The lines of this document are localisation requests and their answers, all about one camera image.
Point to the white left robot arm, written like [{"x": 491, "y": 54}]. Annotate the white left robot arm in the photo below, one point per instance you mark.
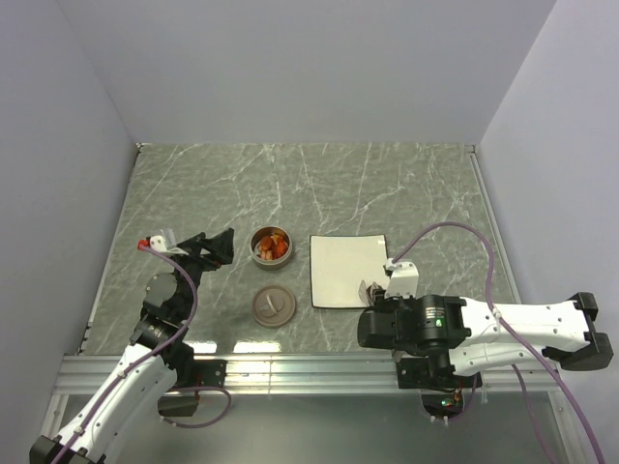
[{"x": 157, "y": 359}]

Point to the orange chicken drumstick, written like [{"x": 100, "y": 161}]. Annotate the orange chicken drumstick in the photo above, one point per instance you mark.
[{"x": 277, "y": 249}]

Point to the white rectangular plate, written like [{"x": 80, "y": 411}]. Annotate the white rectangular plate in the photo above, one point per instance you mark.
[{"x": 339, "y": 264}]

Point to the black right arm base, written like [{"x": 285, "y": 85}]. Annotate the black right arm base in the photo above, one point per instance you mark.
[{"x": 414, "y": 374}]

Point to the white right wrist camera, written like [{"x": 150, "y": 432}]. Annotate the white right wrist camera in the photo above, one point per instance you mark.
[{"x": 403, "y": 279}]

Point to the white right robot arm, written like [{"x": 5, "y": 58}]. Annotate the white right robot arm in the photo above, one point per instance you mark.
[{"x": 461, "y": 337}]

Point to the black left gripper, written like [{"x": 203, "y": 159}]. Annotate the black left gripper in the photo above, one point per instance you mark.
[{"x": 219, "y": 246}]

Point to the aluminium table edge rail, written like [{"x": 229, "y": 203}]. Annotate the aluminium table edge rail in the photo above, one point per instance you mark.
[{"x": 344, "y": 373}]

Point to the beige round container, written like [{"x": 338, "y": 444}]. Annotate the beige round container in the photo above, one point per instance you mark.
[{"x": 263, "y": 237}]

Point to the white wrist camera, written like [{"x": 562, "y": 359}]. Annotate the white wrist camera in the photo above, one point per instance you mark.
[
  {"x": 403, "y": 279},
  {"x": 163, "y": 242}
]

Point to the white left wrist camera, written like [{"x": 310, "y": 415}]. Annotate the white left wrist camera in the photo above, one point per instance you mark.
[{"x": 163, "y": 242}]

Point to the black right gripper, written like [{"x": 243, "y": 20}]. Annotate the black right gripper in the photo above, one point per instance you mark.
[{"x": 383, "y": 304}]

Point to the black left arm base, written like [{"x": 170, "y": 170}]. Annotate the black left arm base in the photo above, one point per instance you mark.
[{"x": 204, "y": 378}]

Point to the beige round lid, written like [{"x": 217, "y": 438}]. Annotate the beige round lid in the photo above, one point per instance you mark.
[{"x": 273, "y": 306}]

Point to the small pork belly piece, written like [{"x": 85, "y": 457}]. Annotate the small pork belly piece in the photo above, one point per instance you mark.
[{"x": 265, "y": 253}]

